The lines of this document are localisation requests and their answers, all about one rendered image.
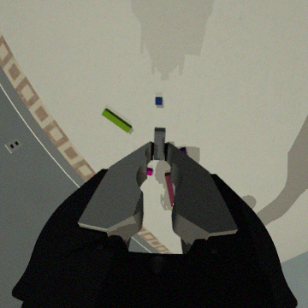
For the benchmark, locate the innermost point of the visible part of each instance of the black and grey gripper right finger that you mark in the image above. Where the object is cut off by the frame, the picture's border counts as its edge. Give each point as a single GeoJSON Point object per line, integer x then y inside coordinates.
{"type": "Point", "coordinates": [205, 207]}

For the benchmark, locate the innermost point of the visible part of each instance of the small blue cube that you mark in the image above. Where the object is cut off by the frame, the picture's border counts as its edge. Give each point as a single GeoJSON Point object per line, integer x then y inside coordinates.
{"type": "Point", "coordinates": [158, 101]}

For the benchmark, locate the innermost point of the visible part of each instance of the dark purple rod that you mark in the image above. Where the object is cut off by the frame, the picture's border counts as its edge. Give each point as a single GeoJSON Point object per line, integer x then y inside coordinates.
{"type": "Point", "coordinates": [184, 150]}

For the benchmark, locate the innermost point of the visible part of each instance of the lime green rectangular bar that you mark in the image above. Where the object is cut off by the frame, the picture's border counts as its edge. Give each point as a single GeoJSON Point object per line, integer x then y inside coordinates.
{"type": "Point", "coordinates": [116, 120]}

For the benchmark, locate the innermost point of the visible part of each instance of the pink rod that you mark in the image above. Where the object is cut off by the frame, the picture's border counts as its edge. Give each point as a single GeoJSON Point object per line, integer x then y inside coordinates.
{"type": "Point", "coordinates": [170, 188]}

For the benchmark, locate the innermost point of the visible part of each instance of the grey rod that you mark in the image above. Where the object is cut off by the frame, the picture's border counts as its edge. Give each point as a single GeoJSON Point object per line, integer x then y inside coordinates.
{"type": "Point", "coordinates": [159, 141]}

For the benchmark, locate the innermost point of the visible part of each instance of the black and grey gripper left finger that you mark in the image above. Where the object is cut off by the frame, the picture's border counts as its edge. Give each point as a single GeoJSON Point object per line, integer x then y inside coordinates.
{"type": "Point", "coordinates": [110, 203]}

